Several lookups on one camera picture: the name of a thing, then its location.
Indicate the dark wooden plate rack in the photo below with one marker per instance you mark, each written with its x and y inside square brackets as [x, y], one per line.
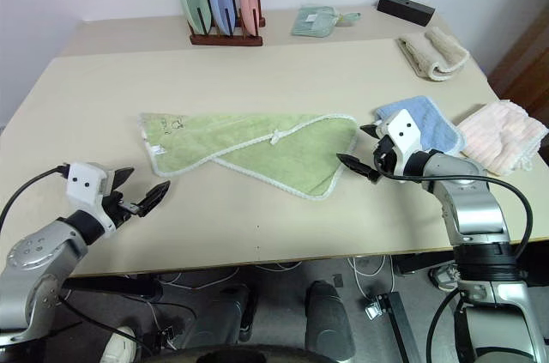
[225, 40]

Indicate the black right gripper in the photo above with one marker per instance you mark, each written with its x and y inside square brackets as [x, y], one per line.
[388, 157]

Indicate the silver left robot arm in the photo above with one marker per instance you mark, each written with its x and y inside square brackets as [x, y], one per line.
[38, 251]

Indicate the brown wooden cabinet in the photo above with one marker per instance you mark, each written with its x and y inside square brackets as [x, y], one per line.
[527, 62]

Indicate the black rectangular box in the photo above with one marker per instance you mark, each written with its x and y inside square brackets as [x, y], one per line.
[405, 9]

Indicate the white shoe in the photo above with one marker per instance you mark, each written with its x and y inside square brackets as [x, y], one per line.
[120, 343]

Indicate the black table leg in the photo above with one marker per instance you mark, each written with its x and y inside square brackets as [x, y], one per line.
[401, 328]

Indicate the beige folded towel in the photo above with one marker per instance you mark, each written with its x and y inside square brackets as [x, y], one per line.
[433, 54]

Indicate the teal cloth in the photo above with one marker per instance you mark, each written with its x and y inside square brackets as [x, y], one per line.
[313, 22]

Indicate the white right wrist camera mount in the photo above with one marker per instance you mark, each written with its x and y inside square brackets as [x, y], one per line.
[403, 127]

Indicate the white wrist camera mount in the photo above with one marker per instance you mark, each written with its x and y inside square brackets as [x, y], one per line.
[83, 185]
[403, 127]

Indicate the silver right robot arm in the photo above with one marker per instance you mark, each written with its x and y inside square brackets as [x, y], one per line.
[476, 217]

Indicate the dark rounded grey shape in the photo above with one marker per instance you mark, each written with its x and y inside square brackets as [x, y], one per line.
[223, 311]
[328, 320]

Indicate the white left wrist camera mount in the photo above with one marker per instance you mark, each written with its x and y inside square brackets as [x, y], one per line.
[83, 185]

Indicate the pink folded towel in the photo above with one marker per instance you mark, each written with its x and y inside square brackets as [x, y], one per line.
[502, 135]

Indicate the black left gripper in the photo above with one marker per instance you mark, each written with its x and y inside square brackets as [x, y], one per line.
[120, 208]

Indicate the small grey metal bracket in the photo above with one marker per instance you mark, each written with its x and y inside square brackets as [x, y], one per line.
[375, 306]

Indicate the black table crossbar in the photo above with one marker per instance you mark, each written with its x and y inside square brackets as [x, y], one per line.
[116, 286]

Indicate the green towel with white trim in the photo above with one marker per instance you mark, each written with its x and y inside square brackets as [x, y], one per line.
[240, 144]

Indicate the blue folded towel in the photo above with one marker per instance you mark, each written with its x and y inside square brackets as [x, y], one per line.
[433, 122]

